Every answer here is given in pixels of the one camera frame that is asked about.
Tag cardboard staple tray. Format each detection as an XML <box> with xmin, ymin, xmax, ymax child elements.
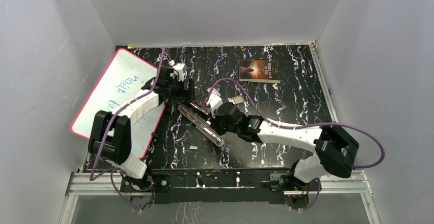
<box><xmin>228</xmin><ymin>95</ymin><xmax>246</xmax><ymax>105</ymax></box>

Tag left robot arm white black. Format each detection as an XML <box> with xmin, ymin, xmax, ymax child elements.
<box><xmin>88</xmin><ymin>63</ymin><xmax>195</xmax><ymax>191</ymax></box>

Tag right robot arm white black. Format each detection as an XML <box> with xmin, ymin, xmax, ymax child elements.
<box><xmin>209</xmin><ymin>102</ymin><xmax>359</xmax><ymax>190</ymax></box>

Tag dark paperback book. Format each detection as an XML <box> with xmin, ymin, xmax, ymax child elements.
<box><xmin>239</xmin><ymin>60</ymin><xmax>281</xmax><ymax>84</ymax></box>

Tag pink-framed whiteboard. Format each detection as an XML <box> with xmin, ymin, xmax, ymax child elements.
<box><xmin>70</xmin><ymin>49</ymin><xmax>165</xmax><ymax>159</ymax></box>

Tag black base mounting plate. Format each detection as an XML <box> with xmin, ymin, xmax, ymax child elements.
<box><xmin>121</xmin><ymin>168</ymin><xmax>322</xmax><ymax>206</ymax></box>

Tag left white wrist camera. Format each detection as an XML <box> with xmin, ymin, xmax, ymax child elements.
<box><xmin>169</xmin><ymin>60</ymin><xmax>186</xmax><ymax>82</ymax></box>

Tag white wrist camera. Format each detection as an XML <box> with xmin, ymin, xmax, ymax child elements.
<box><xmin>205</xmin><ymin>94</ymin><xmax>223</xmax><ymax>118</ymax></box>
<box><xmin>169</xmin><ymin>60</ymin><xmax>186</xmax><ymax>82</ymax></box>

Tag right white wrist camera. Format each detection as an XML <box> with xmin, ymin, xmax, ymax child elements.
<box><xmin>205</xmin><ymin>94</ymin><xmax>223</xmax><ymax>118</ymax></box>

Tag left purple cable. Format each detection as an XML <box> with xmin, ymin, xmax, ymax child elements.
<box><xmin>89</xmin><ymin>47</ymin><xmax>175</xmax><ymax>213</ymax></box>

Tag aluminium frame rail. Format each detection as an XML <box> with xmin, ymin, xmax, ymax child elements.
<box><xmin>60</xmin><ymin>168</ymin><xmax>380</xmax><ymax>223</ymax></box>

